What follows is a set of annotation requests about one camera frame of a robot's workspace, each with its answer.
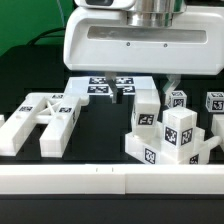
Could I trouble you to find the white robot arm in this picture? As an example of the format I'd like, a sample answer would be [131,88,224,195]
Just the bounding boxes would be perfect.
[63,0,224,101]

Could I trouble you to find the white sheet with four tags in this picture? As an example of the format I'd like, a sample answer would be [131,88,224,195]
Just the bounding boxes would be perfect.
[64,76,156,96]

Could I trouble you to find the white chair back frame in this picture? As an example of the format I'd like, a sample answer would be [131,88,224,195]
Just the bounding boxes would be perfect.
[0,93,89,158]

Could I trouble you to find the white part at right edge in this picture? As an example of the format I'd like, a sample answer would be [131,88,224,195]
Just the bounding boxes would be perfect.
[211,114,224,151]

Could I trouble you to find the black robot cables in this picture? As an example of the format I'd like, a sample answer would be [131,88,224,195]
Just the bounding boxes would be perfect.
[26,0,69,47]

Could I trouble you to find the white part at edge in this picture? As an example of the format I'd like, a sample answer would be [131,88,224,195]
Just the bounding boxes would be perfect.
[0,115,5,128]
[211,114,224,151]

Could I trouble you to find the white tagged cube block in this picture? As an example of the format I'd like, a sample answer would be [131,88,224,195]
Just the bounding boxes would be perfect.
[168,90,187,108]
[206,92,224,112]

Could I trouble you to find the white front rail fixture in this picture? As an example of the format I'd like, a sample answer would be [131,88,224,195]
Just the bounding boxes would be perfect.
[0,164,224,195]

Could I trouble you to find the white part at left edge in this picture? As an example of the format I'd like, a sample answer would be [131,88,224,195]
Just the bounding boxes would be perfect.
[0,115,5,128]

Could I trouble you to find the white right tagged cube block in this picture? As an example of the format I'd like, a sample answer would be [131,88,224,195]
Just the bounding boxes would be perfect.
[206,92,224,112]

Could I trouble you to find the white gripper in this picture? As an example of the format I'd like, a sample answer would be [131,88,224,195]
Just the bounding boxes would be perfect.
[63,7,224,104]

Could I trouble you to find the white chair seat part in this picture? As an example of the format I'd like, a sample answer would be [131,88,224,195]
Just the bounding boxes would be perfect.
[125,122,221,165]

